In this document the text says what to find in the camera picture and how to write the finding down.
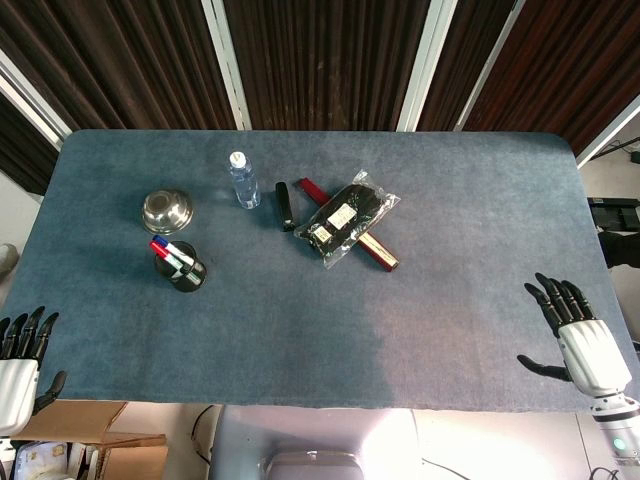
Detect clear plastic water bottle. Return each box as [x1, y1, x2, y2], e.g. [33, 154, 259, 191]
[228, 152, 262, 210]

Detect brown cardboard box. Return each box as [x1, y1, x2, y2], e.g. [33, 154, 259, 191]
[10, 399, 169, 480]

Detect blue table cloth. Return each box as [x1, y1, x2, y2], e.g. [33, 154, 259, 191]
[0, 129, 624, 414]

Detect long dark red box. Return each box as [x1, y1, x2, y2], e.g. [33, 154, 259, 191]
[298, 177, 401, 275]

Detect grey robot torso base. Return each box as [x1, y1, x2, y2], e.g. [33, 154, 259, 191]
[208, 405, 422, 480]

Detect black round pen holder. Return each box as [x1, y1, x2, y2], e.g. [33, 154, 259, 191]
[156, 240, 207, 294]

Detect clear bag with black item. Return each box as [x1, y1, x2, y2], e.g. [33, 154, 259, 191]
[293, 169, 403, 270]

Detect grey object on floor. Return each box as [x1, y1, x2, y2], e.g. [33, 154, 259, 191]
[0, 243, 21, 277]

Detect white metal frame post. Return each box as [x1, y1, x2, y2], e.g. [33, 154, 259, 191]
[455, 0, 527, 132]
[201, 0, 252, 131]
[0, 48, 73, 151]
[396, 0, 447, 132]

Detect black cloth bundle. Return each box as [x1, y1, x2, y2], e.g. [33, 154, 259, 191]
[598, 228, 640, 269]

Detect red whiteboard marker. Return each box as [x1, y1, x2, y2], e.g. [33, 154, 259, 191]
[149, 241, 182, 274]

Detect stainless steel bowl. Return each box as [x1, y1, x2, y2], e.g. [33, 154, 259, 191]
[141, 189, 195, 235]

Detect black floor cable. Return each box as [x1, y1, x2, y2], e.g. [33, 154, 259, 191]
[191, 404, 222, 469]

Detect black equipment case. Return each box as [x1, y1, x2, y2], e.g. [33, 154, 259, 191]
[586, 196, 640, 232]

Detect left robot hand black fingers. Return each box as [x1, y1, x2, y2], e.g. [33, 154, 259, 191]
[0, 305, 68, 437]

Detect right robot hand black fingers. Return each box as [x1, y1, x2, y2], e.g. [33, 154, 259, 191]
[517, 272, 634, 400]

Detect black stapler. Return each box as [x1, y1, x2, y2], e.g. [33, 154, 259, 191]
[274, 181, 296, 233]

